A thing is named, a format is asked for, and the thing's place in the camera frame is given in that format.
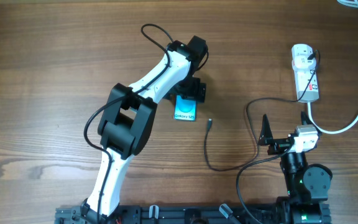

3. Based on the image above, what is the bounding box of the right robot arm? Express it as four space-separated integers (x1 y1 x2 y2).
257 112 333 224

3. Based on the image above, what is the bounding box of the black USB charging cable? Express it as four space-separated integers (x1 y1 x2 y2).
203 49 321 172

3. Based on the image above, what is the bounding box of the white charger plug adapter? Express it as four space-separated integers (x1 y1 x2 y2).
292 54 316 72

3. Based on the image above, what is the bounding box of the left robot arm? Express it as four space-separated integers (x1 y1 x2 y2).
81 36 208 223

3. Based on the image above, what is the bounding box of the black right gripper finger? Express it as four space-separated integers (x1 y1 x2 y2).
301 111 322 136
259 114 273 142

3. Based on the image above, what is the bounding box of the blue-screen Galaxy smartphone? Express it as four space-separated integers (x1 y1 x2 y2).
173 95 196 121

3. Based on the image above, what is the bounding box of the black right camera cable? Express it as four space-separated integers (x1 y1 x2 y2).
236 144 295 224

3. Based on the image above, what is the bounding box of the white power strip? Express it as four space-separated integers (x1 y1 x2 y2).
291 44 319 103

